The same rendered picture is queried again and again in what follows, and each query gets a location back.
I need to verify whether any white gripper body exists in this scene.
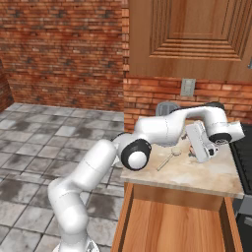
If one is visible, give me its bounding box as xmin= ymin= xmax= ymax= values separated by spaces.
xmin=185 ymin=119 xmax=212 ymax=164

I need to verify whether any open wooden drawer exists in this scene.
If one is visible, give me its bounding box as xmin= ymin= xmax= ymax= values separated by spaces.
xmin=110 ymin=181 xmax=245 ymax=252

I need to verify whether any black hob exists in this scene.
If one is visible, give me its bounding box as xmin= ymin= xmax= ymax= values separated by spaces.
xmin=228 ymin=123 xmax=252 ymax=195

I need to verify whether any grey rounded object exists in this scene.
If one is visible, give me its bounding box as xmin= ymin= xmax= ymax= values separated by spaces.
xmin=156 ymin=100 xmax=180 ymax=118

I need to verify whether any dark grey oven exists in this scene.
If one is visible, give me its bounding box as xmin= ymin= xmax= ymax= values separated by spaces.
xmin=231 ymin=193 xmax=252 ymax=252

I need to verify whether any grey wire tool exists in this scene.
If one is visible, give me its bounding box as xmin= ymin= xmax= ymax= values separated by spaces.
xmin=156 ymin=148 xmax=183 ymax=172

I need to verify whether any grey wall socket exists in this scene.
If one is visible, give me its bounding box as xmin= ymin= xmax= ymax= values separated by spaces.
xmin=180 ymin=78 xmax=197 ymax=97

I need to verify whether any wooden wall cupboard door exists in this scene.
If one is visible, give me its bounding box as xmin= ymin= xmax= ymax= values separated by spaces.
xmin=128 ymin=0 xmax=252 ymax=84

